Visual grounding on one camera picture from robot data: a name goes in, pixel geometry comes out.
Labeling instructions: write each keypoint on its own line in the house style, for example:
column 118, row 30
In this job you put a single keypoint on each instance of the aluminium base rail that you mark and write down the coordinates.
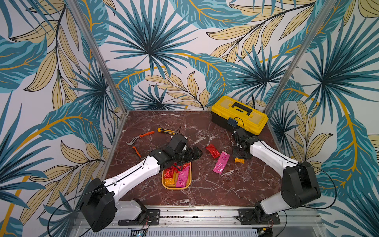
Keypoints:
column 212, row 221

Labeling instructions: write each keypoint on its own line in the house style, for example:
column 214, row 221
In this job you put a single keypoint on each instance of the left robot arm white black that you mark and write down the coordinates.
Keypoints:
column 100, row 202

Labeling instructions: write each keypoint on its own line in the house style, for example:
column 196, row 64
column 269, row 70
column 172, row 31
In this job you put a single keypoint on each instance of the yellow plastic storage box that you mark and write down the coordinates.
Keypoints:
column 176, row 176

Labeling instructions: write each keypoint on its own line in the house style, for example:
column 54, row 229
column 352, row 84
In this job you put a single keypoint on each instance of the pink tea bag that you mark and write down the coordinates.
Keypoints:
column 221, row 163
column 183, row 178

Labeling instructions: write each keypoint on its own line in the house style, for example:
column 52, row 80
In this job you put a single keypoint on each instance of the red tea bag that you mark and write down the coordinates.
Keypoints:
column 213, row 151
column 170, row 173
column 180, row 168

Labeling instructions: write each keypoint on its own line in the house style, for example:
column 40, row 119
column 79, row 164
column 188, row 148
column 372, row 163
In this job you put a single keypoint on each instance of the small orange tea bag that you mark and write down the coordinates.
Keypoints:
column 170, row 182

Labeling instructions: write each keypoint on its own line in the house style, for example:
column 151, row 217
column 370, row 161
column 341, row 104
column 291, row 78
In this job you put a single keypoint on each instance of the yellow black utility knife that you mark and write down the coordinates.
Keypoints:
column 166, row 131

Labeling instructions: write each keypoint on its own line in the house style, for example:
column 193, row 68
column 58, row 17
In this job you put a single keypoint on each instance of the yellow black toolbox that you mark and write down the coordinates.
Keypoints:
column 231, row 114

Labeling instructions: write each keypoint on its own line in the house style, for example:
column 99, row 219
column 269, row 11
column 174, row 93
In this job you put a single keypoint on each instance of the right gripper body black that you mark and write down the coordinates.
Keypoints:
column 239, row 150

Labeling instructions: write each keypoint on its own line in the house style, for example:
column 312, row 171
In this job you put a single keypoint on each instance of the orange yellow tea bag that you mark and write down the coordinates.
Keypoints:
column 238, row 160

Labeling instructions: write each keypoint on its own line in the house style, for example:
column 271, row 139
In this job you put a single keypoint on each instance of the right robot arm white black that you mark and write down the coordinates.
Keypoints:
column 299, row 184

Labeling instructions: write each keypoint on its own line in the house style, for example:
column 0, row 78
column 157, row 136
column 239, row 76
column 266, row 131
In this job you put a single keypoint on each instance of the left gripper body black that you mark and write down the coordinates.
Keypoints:
column 184, row 155

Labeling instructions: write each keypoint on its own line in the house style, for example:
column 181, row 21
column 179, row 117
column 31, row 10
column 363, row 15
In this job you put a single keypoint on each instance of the orange handled pliers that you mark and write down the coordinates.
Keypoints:
column 131, row 143

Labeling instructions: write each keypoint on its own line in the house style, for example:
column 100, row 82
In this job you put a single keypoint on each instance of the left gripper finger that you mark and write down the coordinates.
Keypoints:
column 196, row 153
column 181, row 163

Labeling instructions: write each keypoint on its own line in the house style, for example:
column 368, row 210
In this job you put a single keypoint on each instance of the red tea bag in box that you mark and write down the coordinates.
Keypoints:
column 170, row 173

